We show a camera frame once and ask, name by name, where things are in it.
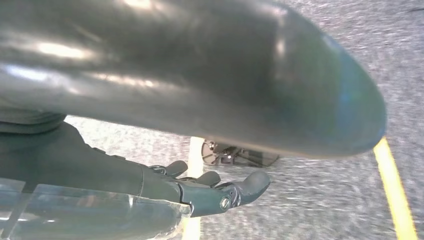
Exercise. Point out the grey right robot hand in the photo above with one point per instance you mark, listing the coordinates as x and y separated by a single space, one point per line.
198 66

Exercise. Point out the dark metal floor stand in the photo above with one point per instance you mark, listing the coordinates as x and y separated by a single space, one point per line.
238 159

